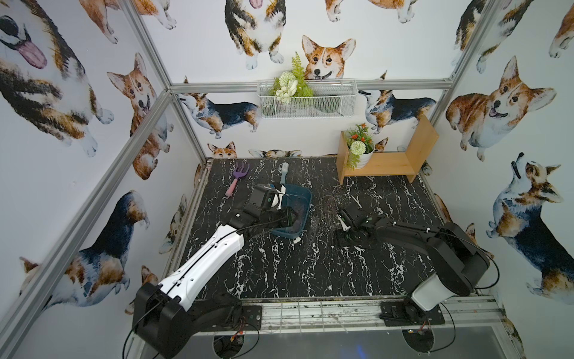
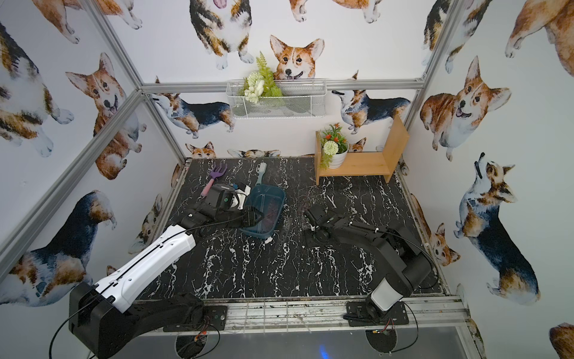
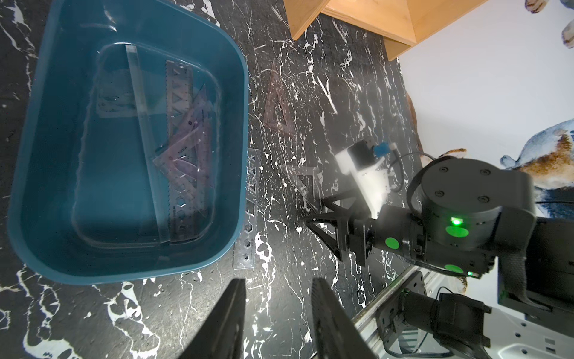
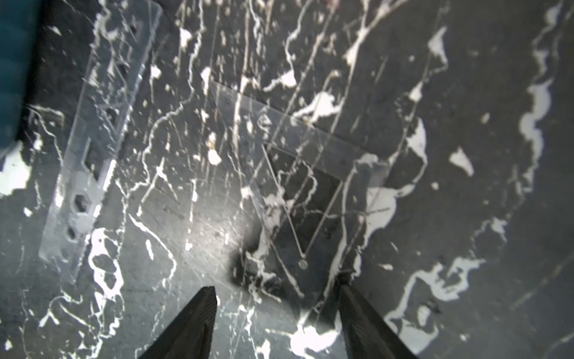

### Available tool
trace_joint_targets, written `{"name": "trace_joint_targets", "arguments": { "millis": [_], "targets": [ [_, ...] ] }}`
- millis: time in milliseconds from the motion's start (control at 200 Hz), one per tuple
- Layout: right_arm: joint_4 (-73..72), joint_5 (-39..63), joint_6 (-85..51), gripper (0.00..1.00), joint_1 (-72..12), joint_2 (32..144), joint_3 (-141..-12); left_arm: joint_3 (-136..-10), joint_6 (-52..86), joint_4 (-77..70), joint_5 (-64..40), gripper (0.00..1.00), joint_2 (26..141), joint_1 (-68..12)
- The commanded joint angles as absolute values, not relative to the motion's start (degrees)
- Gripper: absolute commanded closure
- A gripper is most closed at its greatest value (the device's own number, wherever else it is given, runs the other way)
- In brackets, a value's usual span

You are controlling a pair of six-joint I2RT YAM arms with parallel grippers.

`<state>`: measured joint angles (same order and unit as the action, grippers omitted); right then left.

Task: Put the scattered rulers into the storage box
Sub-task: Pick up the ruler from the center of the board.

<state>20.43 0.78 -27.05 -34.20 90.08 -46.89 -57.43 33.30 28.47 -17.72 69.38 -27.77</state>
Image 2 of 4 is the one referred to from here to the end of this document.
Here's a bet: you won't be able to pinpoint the white wire wall basket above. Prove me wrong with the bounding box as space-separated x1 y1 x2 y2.
226 80 327 119

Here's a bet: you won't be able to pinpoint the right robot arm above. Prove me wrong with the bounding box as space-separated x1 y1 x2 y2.
303 205 433 319

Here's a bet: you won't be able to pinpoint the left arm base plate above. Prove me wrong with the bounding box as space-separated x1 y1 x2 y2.
162 305 229 332

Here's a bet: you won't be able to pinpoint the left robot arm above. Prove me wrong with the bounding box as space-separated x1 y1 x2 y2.
66 185 265 358

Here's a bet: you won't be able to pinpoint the purple pink toy fork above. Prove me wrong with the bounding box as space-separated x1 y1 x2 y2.
200 165 227 197

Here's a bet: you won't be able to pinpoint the light teal brush handle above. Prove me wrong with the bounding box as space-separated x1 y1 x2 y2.
256 162 267 185

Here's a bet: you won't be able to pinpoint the potted flower white pot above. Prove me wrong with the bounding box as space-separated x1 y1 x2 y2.
320 124 349 169

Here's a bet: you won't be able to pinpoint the teal plastic storage box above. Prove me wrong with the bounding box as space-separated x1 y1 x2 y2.
240 184 286 239

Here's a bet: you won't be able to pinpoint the white green artificial flowers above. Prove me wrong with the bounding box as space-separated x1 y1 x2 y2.
239 52 283 104

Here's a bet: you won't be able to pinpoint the wooden corner shelf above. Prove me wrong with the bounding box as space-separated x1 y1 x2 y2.
314 119 410 185

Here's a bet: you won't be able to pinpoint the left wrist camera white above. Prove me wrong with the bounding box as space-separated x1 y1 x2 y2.
231 182 251 210

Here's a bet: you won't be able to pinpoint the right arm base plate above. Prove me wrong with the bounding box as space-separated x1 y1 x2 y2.
342 301 410 327

